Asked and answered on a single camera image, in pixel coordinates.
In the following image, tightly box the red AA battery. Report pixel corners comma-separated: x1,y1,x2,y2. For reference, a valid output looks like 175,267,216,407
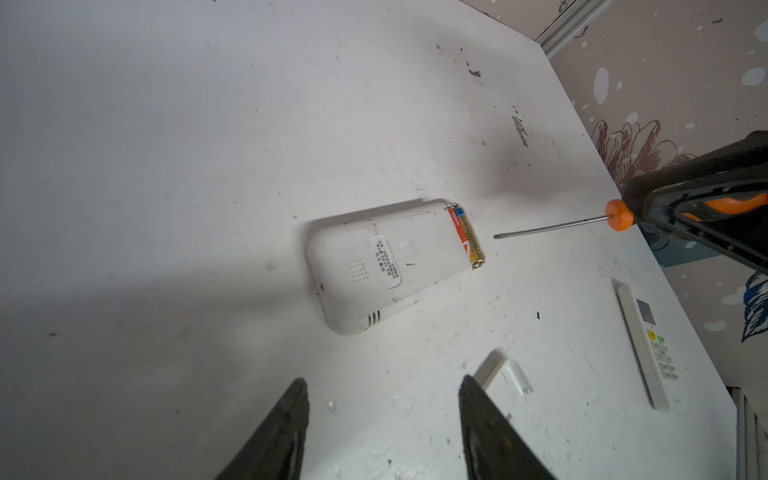
448,205,471,253

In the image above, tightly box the white air conditioner remote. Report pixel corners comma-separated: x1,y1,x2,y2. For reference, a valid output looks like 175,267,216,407
617,284,687,415

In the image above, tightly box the orange black screwdriver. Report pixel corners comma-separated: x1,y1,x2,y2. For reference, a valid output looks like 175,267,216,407
493,191,767,240

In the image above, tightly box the white remote control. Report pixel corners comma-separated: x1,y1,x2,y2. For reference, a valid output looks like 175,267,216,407
307,199,474,336

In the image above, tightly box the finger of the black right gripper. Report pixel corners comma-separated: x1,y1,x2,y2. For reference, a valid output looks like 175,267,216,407
622,130,767,274

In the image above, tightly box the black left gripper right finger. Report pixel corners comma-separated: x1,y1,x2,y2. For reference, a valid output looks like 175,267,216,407
458,375,555,480

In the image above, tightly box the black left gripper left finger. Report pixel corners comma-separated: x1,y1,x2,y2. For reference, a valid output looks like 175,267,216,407
215,378,310,480

